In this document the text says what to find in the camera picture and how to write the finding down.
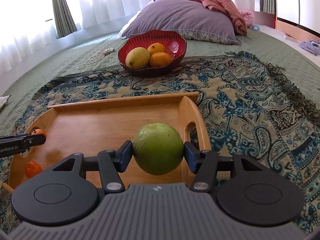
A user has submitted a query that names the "orange in bowl rear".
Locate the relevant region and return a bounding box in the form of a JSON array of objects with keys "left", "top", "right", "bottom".
[{"left": 147, "top": 42, "right": 167, "bottom": 55}]

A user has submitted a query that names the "lavender cloth on floor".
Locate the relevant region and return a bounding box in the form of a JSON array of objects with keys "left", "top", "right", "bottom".
[{"left": 299, "top": 39, "right": 320, "bottom": 56}]

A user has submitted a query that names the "green quilted bedspread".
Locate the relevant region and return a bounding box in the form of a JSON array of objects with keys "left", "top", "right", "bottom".
[{"left": 1, "top": 27, "right": 319, "bottom": 135}]

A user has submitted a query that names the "orange in bowl front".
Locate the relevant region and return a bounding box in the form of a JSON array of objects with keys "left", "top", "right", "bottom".
[{"left": 149, "top": 52, "right": 172, "bottom": 68}]

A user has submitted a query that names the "red ribbed bowl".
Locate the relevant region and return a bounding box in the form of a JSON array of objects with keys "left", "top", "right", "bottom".
[{"left": 118, "top": 30, "right": 187, "bottom": 77}]

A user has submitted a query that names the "green curtain left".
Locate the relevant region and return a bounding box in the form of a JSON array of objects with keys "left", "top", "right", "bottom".
[{"left": 52, "top": 0, "right": 77, "bottom": 39}]

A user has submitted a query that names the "purple pillow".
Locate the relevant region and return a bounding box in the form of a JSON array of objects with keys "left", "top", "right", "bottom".
[{"left": 119, "top": 0, "right": 238, "bottom": 45}]

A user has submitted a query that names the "newspaper on bed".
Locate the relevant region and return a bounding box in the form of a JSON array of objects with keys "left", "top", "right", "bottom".
[{"left": 0, "top": 95, "right": 11, "bottom": 111}]

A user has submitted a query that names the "small tangerine front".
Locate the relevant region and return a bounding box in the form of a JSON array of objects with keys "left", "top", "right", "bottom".
[{"left": 25, "top": 161, "right": 42, "bottom": 179}]

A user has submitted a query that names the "white sheer curtain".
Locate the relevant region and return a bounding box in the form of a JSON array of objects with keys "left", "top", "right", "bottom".
[{"left": 1, "top": 0, "right": 260, "bottom": 74}]

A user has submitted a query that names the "wooden serving tray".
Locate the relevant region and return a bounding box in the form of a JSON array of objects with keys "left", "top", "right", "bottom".
[{"left": 4, "top": 92, "right": 211, "bottom": 191}]

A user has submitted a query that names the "orange in bowl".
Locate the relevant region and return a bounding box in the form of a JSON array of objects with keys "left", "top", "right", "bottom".
[
  {"left": 147, "top": 42, "right": 167, "bottom": 55},
  {"left": 149, "top": 52, "right": 172, "bottom": 68}
]

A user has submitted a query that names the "small tangerine with stem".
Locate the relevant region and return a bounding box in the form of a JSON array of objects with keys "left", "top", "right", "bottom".
[{"left": 31, "top": 128, "right": 47, "bottom": 138}]

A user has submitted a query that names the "paisley patterned throw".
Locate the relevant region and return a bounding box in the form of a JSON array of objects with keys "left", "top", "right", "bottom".
[{"left": 1, "top": 51, "right": 319, "bottom": 233}]

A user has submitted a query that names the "green apple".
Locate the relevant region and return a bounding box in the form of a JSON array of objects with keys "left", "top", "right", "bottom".
[{"left": 133, "top": 122, "right": 184, "bottom": 176}]

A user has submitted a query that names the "pink blanket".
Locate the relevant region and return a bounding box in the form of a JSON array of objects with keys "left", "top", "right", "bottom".
[{"left": 154, "top": 0, "right": 254, "bottom": 36}]

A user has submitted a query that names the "white cable with charger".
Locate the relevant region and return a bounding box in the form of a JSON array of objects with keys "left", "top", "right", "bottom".
[{"left": 76, "top": 48, "right": 116, "bottom": 70}]

